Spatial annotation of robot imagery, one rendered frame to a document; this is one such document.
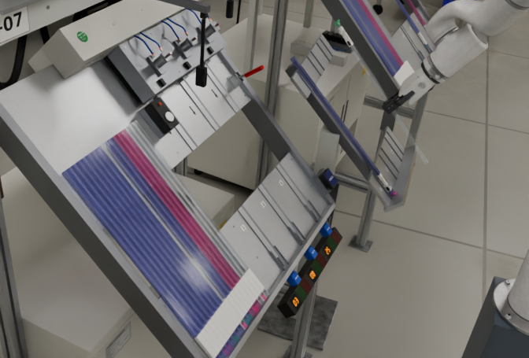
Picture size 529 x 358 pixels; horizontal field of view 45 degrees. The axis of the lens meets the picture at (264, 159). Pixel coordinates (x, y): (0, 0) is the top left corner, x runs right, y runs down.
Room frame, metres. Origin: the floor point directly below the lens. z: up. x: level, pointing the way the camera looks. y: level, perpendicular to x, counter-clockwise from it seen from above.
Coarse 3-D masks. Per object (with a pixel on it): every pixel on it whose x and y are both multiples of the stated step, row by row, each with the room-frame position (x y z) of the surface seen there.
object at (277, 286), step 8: (328, 208) 1.43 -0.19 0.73; (328, 216) 1.39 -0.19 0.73; (320, 224) 1.35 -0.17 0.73; (312, 232) 1.31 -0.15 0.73; (312, 240) 1.28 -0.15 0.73; (304, 248) 1.24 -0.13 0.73; (296, 256) 1.21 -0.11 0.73; (288, 264) 1.19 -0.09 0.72; (296, 264) 1.19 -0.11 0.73; (288, 272) 1.15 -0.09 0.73; (280, 280) 1.12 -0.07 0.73; (272, 288) 1.10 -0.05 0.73; (280, 288) 1.10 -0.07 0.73; (272, 296) 1.07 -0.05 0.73; (264, 304) 1.03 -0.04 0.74; (256, 320) 0.99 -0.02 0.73; (248, 328) 0.96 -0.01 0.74; (248, 336) 0.94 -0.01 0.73; (240, 344) 0.92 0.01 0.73; (232, 352) 0.89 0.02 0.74
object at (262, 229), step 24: (288, 168) 1.46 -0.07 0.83; (264, 192) 1.33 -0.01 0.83; (288, 192) 1.39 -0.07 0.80; (312, 192) 1.45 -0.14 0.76; (240, 216) 1.21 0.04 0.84; (264, 216) 1.26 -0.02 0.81; (288, 216) 1.32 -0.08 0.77; (312, 216) 1.38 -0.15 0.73; (240, 240) 1.16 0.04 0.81; (264, 240) 1.20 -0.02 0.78; (288, 240) 1.26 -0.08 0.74; (264, 264) 1.15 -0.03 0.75
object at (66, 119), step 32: (96, 64) 1.28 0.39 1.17; (224, 64) 1.59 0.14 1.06; (0, 96) 1.05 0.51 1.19; (32, 96) 1.10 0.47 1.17; (64, 96) 1.15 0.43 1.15; (96, 96) 1.21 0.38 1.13; (128, 96) 1.27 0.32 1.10; (192, 96) 1.41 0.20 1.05; (224, 96) 1.49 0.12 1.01; (32, 128) 1.04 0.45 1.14; (64, 128) 1.09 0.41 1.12; (96, 128) 1.14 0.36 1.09; (192, 128) 1.33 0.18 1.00; (64, 160) 1.03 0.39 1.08
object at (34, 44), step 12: (108, 0) 1.56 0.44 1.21; (120, 0) 1.61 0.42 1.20; (48, 24) 1.36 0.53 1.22; (60, 24) 1.40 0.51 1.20; (36, 36) 1.32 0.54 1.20; (0, 48) 1.22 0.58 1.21; (12, 48) 1.25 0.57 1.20; (36, 48) 1.32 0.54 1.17; (0, 60) 1.22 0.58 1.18; (12, 60) 1.25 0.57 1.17; (24, 60) 1.28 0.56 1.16; (0, 72) 1.21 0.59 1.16; (24, 72) 1.28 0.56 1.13
